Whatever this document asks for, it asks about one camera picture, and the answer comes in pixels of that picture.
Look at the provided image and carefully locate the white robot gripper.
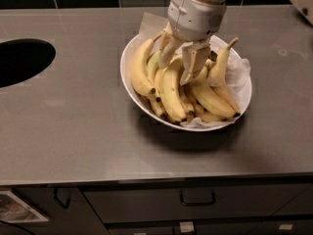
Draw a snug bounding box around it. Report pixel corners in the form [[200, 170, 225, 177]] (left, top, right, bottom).
[[158, 0, 226, 85]]

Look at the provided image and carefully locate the large yellow banana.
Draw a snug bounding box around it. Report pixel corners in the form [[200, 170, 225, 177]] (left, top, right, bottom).
[[157, 55, 186, 122]]

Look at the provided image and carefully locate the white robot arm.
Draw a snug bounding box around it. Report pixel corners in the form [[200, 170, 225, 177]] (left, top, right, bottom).
[[158, 0, 226, 85]]

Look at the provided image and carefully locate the greenish yellow banana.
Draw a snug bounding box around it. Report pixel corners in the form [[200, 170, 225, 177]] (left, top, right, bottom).
[[145, 50, 162, 104]]

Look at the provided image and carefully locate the yellow banana right of middle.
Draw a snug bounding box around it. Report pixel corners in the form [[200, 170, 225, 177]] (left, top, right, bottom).
[[189, 67, 237, 118]]

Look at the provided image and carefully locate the white oval bowl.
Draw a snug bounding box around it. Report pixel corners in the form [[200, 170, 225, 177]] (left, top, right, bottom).
[[120, 27, 252, 132]]

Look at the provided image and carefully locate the rightmost yellow banana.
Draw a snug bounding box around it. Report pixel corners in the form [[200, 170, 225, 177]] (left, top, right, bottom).
[[208, 37, 241, 115]]

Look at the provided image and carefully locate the leftmost yellow banana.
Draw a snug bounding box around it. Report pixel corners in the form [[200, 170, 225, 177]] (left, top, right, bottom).
[[130, 33, 161, 98]]

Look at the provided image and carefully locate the small lower yellow banana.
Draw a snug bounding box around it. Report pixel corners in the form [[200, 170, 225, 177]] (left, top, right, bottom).
[[150, 98, 167, 119]]

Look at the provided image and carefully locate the white paper liner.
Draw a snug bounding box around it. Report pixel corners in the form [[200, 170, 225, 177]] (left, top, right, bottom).
[[130, 14, 251, 131]]

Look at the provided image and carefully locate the dark round sink hole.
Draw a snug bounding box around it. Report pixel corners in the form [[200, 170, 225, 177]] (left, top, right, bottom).
[[0, 38, 56, 87]]

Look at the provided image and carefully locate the grey drawer front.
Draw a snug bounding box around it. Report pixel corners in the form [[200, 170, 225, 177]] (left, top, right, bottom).
[[84, 184, 307, 223]]

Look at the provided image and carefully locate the grey cabinet door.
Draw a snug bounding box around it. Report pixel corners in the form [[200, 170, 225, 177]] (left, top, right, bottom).
[[15, 187, 109, 235]]

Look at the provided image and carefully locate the small white label sticker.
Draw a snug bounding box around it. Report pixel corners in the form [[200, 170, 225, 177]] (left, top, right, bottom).
[[279, 224, 292, 231]]

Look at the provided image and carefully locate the paper sheet on cabinet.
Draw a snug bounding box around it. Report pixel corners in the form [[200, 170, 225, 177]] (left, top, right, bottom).
[[0, 190, 49, 223]]

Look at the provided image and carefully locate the black drawer handle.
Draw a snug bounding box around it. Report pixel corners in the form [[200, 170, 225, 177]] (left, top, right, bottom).
[[179, 190, 216, 207]]

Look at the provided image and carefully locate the black cabinet door handle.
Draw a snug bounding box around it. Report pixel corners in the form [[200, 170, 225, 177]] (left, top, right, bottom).
[[53, 187, 70, 210]]

